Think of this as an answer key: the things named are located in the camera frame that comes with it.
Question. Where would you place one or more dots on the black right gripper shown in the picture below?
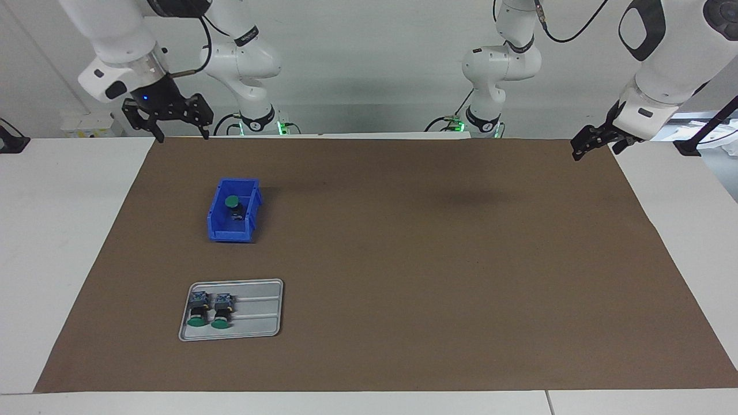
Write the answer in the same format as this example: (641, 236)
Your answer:
(161, 101)

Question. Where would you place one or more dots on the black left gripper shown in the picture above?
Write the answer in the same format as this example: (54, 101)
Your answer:
(610, 135)

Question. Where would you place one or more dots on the green push button switch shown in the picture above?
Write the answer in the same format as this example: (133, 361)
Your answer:
(231, 202)
(198, 308)
(222, 310)

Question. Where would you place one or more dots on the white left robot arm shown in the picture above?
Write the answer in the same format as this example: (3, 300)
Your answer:
(663, 69)

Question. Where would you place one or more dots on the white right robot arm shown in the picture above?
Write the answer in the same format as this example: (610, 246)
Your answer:
(115, 34)

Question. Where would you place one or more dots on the white cardboard box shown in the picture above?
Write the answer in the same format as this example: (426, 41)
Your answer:
(92, 125)

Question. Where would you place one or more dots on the white paper pile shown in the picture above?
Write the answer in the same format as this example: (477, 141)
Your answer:
(689, 122)

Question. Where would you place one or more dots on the blue plastic storage bin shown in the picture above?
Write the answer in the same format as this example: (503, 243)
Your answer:
(233, 230)

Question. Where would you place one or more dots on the grey metal tray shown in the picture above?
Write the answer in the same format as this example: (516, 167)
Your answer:
(259, 314)

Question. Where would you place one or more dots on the brown table mat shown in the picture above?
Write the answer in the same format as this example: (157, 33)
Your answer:
(403, 317)

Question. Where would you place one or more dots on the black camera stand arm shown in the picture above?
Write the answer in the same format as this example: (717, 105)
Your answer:
(686, 148)

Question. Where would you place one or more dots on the black clamp bracket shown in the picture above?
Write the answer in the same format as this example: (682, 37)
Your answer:
(11, 144)

